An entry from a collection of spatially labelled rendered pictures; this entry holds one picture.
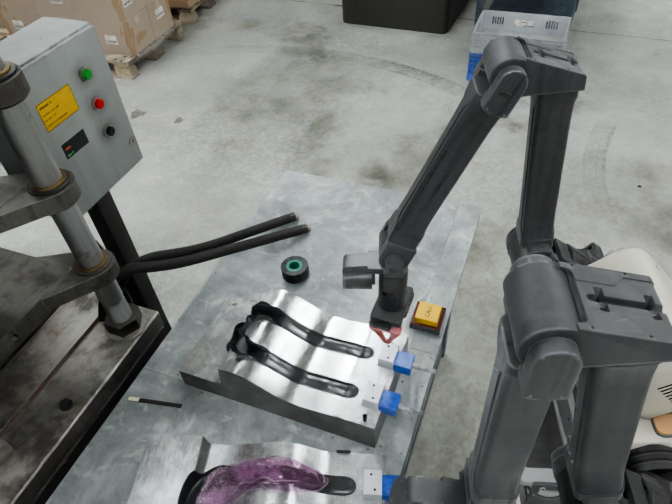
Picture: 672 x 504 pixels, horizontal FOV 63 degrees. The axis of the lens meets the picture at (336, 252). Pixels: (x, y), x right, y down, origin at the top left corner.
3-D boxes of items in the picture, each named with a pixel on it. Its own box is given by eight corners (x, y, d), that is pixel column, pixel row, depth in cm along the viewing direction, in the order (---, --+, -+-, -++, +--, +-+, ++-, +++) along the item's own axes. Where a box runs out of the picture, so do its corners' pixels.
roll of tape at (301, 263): (312, 265, 164) (311, 257, 161) (304, 285, 158) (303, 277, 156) (286, 262, 165) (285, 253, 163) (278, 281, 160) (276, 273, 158)
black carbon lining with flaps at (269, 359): (377, 352, 133) (376, 328, 126) (354, 409, 122) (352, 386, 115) (249, 315, 143) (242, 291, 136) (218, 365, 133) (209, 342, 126)
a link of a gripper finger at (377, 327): (368, 346, 118) (367, 319, 111) (378, 321, 122) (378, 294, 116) (398, 355, 116) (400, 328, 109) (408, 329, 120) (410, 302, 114)
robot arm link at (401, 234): (540, 79, 72) (525, 44, 80) (502, 64, 71) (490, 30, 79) (402, 282, 101) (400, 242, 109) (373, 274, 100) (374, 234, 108)
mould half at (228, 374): (407, 355, 139) (409, 322, 130) (375, 448, 123) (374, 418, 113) (234, 306, 154) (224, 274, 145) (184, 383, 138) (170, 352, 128)
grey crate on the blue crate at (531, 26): (568, 38, 385) (573, 17, 375) (559, 65, 359) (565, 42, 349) (481, 29, 405) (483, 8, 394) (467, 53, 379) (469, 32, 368)
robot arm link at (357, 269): (404, 259, 98) (403, 226, 104) (340, 258, 99) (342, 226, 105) (402, 303, 106) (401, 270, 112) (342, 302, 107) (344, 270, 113)
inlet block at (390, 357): (437, 369, 129) (439, 356, 125) (432, 387, 126) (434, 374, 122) (384, 354, 133) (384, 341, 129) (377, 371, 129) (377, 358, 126)
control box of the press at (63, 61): (227, 365, 236) (104, 22, 132) (189, 428, 216) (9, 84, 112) (184, 351, 243) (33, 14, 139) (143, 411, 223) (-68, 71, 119)
